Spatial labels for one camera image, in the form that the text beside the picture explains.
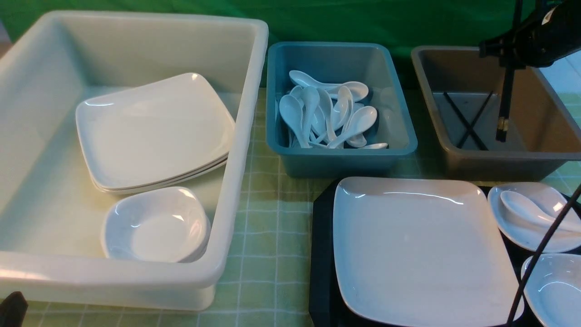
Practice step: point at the large white plastic tub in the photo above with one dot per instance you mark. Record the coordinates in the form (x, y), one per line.
(51, 213)

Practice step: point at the stacked white bowls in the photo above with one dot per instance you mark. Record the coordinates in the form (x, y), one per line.
(166, 225)

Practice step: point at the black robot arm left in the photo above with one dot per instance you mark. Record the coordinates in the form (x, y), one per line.
(13, 310)

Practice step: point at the large white square plate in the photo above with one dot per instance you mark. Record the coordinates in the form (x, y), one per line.
(420, 253)

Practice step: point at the black chopstick pair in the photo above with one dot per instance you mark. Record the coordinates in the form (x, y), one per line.
(505, 105)

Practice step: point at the pile of white spoons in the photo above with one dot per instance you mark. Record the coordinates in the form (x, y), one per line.
(327, 115)

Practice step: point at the white soup spoon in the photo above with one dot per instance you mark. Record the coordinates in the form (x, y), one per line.
(525, 209)

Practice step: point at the green backdrop cloth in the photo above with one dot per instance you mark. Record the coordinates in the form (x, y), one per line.
(399, 25)

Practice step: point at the brown plastic bin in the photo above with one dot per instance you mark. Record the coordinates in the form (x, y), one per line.
(463, 92)

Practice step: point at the stacked white square plates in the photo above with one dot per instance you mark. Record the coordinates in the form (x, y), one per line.
(154, 133)

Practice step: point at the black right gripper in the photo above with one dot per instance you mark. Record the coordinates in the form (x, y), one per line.
(551, 32)

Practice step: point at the teal plastic bin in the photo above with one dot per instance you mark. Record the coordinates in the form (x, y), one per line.
(328, 62)

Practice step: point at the white bowl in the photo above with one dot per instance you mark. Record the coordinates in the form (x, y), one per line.
(526, 234)
(553, 290)

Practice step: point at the green checked tablecloth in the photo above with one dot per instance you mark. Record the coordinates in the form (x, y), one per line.
(265, 282)

